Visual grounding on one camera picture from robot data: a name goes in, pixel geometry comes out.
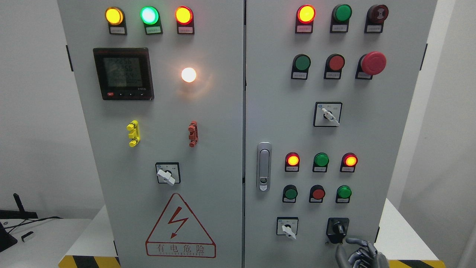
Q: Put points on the white selector switch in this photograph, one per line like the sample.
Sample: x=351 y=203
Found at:
x=287 y=226
x=327 y=114

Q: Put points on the black digital power meter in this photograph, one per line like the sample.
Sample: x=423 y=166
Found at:
x=124 y=73

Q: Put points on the green lit indicator light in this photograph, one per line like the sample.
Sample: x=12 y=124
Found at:
x=151 y=20

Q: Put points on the red lit indicator top right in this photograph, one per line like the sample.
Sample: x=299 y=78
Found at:
x=305 y=16

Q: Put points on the red indicator middle right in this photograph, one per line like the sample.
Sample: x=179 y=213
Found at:
x=348 y=163

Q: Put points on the white selector switch lower right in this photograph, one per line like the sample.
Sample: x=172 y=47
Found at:
x=287 y=226

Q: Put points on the red lit indicator middle left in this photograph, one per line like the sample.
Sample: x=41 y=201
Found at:
x=292 y=161

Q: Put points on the white selector switch upper right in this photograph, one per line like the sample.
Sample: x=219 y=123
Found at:
x=327 y=114

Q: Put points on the green push button lower left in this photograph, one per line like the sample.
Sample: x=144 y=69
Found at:
x=289 y=193

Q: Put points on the green push button upper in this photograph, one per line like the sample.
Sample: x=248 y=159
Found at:
x=300 y=67

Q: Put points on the red emergency stop mushroom button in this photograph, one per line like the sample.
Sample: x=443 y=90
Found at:
x=370 y=64

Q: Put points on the white platform with hazard stripes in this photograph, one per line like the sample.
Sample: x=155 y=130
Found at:
x=396 y=239

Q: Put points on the black rotary knob switch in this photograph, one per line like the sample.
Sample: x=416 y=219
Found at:
x=337 y=229

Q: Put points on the silver door latch handle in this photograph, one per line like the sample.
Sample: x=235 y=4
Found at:
x=264 y=150

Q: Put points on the white selector switch left door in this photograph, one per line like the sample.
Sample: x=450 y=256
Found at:
x=168 y=173

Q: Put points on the dark red buzzer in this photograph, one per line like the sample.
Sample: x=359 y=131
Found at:
x=376 y=16

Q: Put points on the red terminal connector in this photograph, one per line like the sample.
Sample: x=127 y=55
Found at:
x=193 y=134

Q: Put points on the small white black device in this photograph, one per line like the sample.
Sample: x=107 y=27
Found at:
x=27 y=236

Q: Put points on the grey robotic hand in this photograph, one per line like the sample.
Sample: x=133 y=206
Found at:
x=367 y=256

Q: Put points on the red push button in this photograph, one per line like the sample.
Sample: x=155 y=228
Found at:
x=316 y=194
x=334 y=65

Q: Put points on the green indicator top right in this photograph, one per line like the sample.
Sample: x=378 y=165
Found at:
x=340 y=18

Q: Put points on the red-orange indicator light left door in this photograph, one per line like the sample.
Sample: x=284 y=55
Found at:
x=185 y=20

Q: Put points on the grey electrical control cabinet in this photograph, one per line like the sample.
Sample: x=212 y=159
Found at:
x=243 y=51

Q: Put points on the yellow indicator light top left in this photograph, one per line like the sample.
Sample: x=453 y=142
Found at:
x=115 y=18

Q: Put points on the red push button lower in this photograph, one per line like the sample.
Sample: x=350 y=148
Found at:
x=316 y=194

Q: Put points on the white glowing indicator lamp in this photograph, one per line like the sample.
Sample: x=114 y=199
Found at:
x=188 y=74

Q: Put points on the red lit indicator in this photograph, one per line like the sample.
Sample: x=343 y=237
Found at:
x=292 y=161
x=305 y=16

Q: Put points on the green indicator middle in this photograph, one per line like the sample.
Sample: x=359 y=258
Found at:
x=320 y=163

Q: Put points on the yellow terminal connector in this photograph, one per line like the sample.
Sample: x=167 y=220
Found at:
x=134 y=133

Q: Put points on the red push button upper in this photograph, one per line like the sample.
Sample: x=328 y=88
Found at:
x=334 y=65

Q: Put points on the red high voltage warning sticker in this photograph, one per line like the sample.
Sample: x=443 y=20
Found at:
x=179 y=233

